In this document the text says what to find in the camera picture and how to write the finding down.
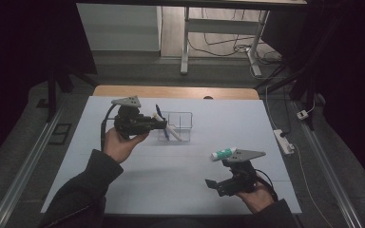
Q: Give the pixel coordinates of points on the blue pen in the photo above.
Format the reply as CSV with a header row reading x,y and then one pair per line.
x,y
160,118

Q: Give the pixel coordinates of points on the black plug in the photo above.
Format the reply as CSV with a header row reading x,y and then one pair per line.
x,y
284,134

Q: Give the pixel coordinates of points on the black metal stand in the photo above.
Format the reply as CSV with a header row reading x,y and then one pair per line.
x,y
302,85
52,91

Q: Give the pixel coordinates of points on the white desk frame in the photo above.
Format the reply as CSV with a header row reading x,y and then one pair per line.
x,y
221,27

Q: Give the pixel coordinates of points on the white cabinet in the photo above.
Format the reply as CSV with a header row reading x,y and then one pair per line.
x,y
120,27

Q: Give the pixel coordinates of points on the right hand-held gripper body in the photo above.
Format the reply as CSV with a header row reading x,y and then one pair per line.
x,y
242,177

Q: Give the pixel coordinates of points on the white power strip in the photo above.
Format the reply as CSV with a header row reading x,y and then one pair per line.
x,y
283,141

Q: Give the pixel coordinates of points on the small white adapter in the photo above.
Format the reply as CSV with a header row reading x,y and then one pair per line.
x,y
302,114

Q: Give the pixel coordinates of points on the person's left hand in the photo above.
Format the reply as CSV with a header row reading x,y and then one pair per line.
x,y
120,145

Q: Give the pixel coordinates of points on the pale blue table mat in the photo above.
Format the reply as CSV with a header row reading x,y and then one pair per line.
x,y
177,177

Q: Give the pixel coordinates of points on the black floor frame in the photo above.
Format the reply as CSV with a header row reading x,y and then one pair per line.
x,y
60,133

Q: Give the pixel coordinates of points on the person's right hand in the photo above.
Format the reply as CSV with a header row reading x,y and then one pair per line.
x,y
256,199

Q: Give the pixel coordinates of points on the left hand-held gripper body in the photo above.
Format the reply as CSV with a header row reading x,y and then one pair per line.
x,y
131,122

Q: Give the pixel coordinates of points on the green and white glue stick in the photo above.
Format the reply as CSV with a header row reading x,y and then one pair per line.
x,y
223,154

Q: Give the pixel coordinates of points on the clear plastic pen holder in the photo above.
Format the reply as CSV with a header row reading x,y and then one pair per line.
x,y
179,126

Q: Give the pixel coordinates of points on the wooden table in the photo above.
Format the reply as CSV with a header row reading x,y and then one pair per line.
x,y
171,92

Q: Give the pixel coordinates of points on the aluminium rail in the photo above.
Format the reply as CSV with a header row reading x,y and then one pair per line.
x,y
326,167
28,167

